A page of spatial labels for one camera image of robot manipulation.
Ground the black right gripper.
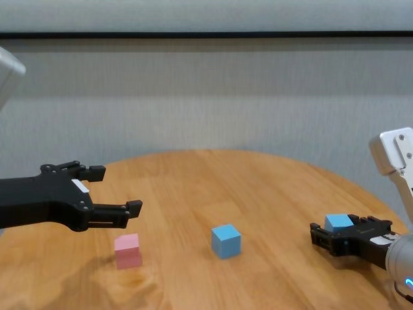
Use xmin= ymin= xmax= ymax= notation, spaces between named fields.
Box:
xmin=309 ymin=213 xmax=403 ymax=269

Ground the pink wooden cube block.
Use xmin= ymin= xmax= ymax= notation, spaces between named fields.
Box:
xmin=114 ymin=233 xmax=143 ymax=270

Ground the black wall rail strip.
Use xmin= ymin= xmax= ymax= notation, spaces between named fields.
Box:
xmin=0 ymin=30 xmax=413 ymax=41

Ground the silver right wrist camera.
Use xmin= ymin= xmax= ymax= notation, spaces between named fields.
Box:
xmin=368 ymin=127 xmax=413 ymax=223

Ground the blue wooden cube block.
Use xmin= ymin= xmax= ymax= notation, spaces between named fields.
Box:
xmin=211 ymin=223 xmax=243 ymax=260
xmin=324 ymin=213 xmax=355 ymax=234

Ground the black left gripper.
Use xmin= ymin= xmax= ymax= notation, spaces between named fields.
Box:
xmin=0 ymin=160 xmax=144 ymax=233

